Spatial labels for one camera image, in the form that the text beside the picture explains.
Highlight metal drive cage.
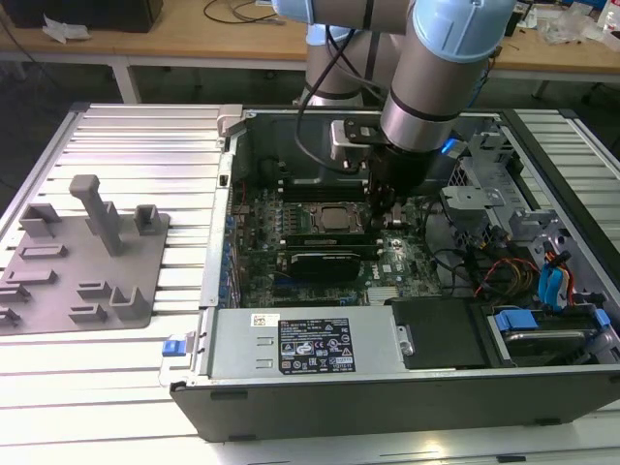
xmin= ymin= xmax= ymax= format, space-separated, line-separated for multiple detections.
xmin=439 ymin=123 xmax=588 ymax=273

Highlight grey case hinge bracket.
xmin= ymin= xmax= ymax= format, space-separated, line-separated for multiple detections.
xmin=215 ymin=104 xmax=244 ymax=140

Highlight large black box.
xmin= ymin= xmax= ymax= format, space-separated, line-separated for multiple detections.
xmin=8 ymin=0 xmax=164 ymax=34

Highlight black graphics card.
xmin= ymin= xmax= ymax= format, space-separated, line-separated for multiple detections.
xmin=289 ymin=250 xmax=363 ymax=283

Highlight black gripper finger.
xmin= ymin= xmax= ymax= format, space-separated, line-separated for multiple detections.
xmin=365 ymin=168 xmax=389 ymax=230
xmin=386 ymin=190 xmax=405 ymax=230

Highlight clear plastic bags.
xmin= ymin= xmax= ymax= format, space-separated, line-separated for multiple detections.
xmin=541 ymin=7 xmax=620 ymax=48

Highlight coloured power wire bundle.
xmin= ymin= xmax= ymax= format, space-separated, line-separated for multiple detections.
xmin=473 ymin=255 xmax=542 ymax=297

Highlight crumpled white plastic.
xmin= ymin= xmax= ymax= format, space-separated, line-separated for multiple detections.
xmin=41 ymin=13 xmax=92 ymax=46

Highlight black RAM slot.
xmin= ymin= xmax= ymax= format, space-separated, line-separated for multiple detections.
xmin=282 ymin=189 xmax=369 ymax=203
xmin=282 ymin=178 xmax=369 ymax=192

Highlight black plastic shroud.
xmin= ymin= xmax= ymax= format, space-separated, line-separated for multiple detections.
xmin=386 ymin=296 xmax=491 ymax=372

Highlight black open PC case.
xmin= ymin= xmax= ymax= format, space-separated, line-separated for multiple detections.
xmin=159 ymin=104 xmax=620 ymax=445

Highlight hard disk in blue carrier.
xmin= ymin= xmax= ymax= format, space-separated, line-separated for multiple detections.
xmin=487 ymin=309 xmax=603 ymax=370

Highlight grey power supply unit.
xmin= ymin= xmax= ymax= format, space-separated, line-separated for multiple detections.
xmin=205 ymin=308 xmax=406 ymax=382

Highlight black camera cable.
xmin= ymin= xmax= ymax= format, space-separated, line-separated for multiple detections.
xmin=295 ymin=23 xmax=385 ymax=176

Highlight green motherboard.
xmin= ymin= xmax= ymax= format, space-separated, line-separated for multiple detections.
xmin=227 ymin=181 xmax=443 ymax=309

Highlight metal CPU socket cover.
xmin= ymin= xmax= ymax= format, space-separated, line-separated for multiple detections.
xmin=306 ymin=201 xmax=363 ymax=237

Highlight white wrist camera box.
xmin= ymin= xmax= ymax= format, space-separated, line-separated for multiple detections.
xmin=328 ymin=117 xmax=389 ymax=174

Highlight green RAM stick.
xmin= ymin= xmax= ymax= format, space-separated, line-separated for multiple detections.
xmin=284 ymin=232 xmax=375 ymax=247

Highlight grey parts rack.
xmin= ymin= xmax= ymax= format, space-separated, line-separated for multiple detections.
xmin=0 ymin=173 xmax=172 ymax=336

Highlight silver CPU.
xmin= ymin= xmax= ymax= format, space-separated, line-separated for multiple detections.
xmin=321 ymin=207 xmax=351 ymax=231

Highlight wooden desk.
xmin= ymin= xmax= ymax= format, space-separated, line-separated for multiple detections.
xmin=0 ymin=0 xmax=620 ymax=70

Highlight blue flat data cable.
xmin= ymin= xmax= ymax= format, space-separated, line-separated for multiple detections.
xmin=536 ymin=261 xmax=574 ymax=312

